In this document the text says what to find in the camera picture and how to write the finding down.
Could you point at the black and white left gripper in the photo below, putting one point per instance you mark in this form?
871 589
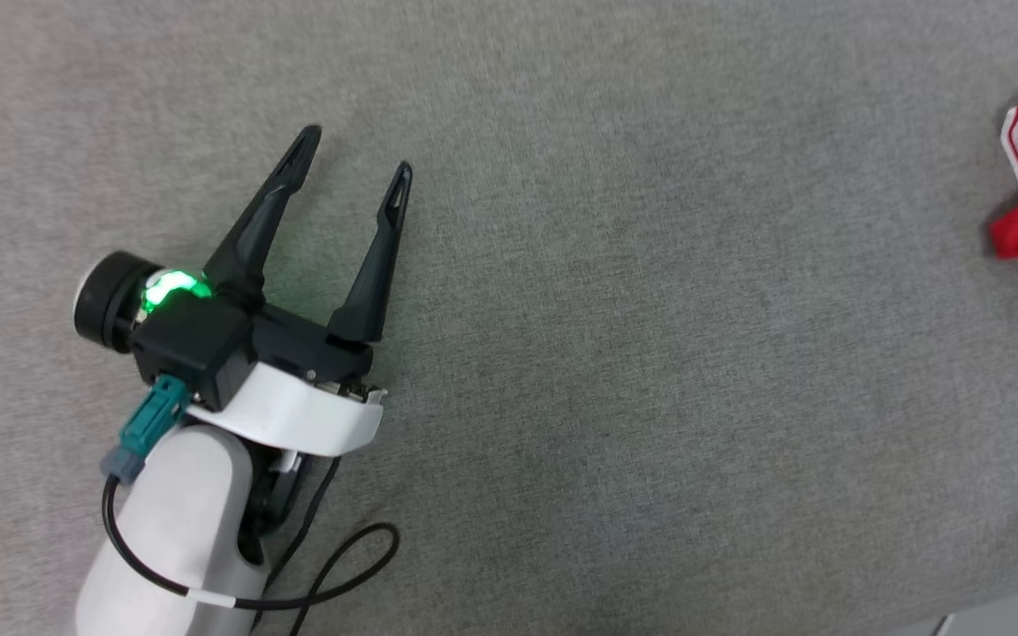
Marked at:
306 402

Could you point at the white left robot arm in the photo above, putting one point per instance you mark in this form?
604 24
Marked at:
182 530

